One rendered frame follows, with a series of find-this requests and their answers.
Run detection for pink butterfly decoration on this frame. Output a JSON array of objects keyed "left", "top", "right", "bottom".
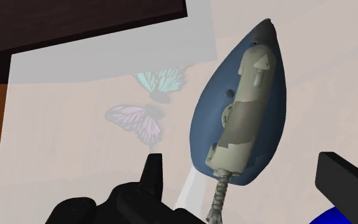
[{"left": 105, "top": 104, "right": 165, "bottom": 152}]

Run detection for dark brown wooden furniture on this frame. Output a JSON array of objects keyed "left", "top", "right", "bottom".
[{"left": 0, "top": 0, "right": 188, "bottom": 85}]

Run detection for blue iron with beige handle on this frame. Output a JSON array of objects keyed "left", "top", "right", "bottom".
[{"left": 189, "top": 18, "right": 288, "bottom": 224}]

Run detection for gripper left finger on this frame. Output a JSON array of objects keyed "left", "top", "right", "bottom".
[{"left": 45, "top": 153, "right": 179, "bottom": 224}]

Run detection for blue round object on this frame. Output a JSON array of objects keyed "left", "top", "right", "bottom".
[{"left": 308, "top": 206, "right": 354, "bottom": 224}]

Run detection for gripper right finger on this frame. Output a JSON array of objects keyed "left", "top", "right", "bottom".
[{"left": 314, "top": 151, "right": 358, "bottom": 224}]

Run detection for teal butterfly decoration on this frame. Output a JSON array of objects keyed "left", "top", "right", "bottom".
[{"left": 132, "top": 67, "right": 187, "bottom": 104}]

